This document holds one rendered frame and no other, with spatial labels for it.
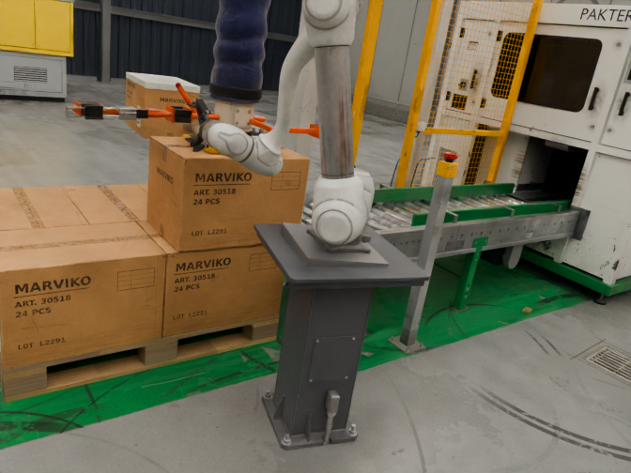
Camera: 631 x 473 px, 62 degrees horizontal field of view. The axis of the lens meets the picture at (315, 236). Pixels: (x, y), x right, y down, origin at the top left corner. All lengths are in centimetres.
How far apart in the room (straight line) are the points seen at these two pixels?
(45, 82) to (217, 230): 753
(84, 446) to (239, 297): 88
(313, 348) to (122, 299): 81
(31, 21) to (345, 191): 821
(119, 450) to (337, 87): 143
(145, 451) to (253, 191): 109
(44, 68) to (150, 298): 755
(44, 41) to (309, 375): 815
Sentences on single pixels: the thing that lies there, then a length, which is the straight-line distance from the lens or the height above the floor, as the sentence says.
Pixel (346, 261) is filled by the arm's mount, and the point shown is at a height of 77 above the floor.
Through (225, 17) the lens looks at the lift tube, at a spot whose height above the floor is 148.
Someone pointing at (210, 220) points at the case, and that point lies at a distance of 225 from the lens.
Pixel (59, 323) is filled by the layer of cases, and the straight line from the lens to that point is 224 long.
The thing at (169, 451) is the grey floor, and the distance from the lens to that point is 209.
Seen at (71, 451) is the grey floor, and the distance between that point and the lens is 213.
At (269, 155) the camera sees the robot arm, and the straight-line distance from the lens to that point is 189.
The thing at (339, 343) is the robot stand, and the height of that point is 43.
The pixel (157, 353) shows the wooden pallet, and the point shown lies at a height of 7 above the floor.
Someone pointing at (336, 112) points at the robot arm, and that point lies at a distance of 156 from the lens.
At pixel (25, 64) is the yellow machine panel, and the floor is 55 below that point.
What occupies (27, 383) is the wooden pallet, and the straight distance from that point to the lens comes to 235.
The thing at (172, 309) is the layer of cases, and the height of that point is 28.
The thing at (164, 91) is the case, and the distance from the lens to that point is 408.
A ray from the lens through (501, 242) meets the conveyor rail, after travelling 352.
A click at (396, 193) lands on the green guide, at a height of 61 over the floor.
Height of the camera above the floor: 141
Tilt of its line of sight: 19 degrees down
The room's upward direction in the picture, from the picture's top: 9 degrees clockwise
